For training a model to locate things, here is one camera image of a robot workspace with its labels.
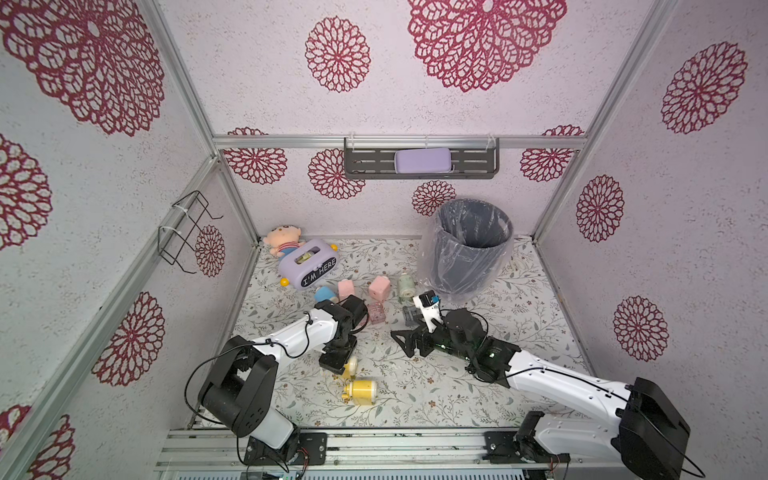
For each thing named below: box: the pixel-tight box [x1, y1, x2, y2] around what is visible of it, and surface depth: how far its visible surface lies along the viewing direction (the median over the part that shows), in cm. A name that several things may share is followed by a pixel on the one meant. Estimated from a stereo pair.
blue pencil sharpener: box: [314, 286, 336, 302], surface depth 97 cm
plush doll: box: [263, 225, 306, 259], surface depth 115 cm
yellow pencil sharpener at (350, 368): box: [342, 356, 358, 380], surface depth 82 cm
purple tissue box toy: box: [278, 239, 340, 290], surface depth 105 cm
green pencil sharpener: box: [398, 274, 416, 298], surface depth 99 cm
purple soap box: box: [395, 148, 452, 174], surface depth 93 cm
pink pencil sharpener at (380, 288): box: [368, 275, 391, 302], surface depth 100 cm
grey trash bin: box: [431, 199, 514, 298], surface depth 94 cm
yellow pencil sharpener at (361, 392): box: [342, 380, 377, 405], surface depth 78 cm
